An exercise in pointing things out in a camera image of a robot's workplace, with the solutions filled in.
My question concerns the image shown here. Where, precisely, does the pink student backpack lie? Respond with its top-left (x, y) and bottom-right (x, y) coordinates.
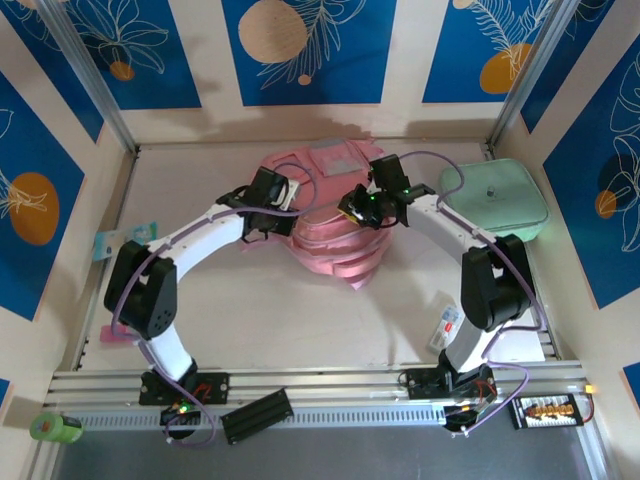
top-left (239, 138), bottom-right (394, 292)

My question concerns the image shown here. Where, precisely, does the light blue tissue pack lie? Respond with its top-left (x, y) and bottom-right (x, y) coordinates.
top-left (94, 222), bottom-right (159, 261)

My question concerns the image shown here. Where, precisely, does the mint green zip pouch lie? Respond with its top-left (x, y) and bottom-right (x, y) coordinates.
top-left (438, 158), bottom-right (550, 244)

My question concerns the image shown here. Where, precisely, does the clear packet with red label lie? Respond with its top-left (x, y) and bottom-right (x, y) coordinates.
top-left (425, 303), bottom-right (462, 354)

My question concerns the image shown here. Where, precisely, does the black ridged block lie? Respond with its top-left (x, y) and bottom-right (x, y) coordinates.
top-left (220, 388), bottom-right (295, 445)

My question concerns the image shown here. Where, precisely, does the pink plastic eraser box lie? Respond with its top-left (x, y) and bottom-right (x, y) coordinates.
top-left (99, 324), bottom-right (134, 346)

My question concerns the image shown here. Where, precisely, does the electronics board with green LED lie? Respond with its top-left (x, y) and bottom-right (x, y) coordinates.
top-left (159, 402), bottom-right (201, 429)

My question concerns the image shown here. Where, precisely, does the electronics board with orange LED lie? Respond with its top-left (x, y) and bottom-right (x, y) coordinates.
top-left (443, 394), bottom-right (499, 434)

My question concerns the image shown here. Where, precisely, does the black power distribution board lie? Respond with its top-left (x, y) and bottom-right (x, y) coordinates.
top-left (508, 393), bottom-right (586, 430)

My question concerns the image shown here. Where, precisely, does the green tape roll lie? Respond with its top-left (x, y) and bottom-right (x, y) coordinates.
top-left (29, 412), bottom-right (85, 445)

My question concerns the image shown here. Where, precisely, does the aluminium side rail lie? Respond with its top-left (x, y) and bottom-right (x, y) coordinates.
top-left (482, 142), bottom-right (560, 362)
top-left (71, 149), bottom-right (141, 372)

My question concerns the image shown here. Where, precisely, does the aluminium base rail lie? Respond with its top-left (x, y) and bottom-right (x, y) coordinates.
top-left (44, 360), bottom-right (586, 407)

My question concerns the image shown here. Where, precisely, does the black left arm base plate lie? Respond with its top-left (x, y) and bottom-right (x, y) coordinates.
top-left (138, 372), bottom-right (230, 406)

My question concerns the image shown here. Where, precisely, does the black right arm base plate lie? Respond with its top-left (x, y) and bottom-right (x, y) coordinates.
top-left (399, 367), bottom-right (496, 401)

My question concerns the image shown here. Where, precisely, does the aluminium frame post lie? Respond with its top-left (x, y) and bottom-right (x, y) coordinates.
top-left (37, 0), bottom-right (140, 154)
top-left (485, 0), bottom-right (585, 151)

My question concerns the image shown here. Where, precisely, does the grey slotted cable duct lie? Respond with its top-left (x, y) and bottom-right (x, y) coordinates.
top-left (79, 403), bottom-right (446, 432)

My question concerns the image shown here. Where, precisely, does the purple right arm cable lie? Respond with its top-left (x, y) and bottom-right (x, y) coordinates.
top-left (399, 151), bottom-right (547, 436)

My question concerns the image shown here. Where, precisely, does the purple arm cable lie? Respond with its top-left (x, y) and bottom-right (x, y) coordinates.
top-left (399, 151), bottom-right (547, 436)
top-left (112, 162), bottom-right (321, 450)

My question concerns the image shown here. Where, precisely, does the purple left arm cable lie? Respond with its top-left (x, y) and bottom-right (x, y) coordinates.
top-left (112, 162), bottom-right (321, 450)

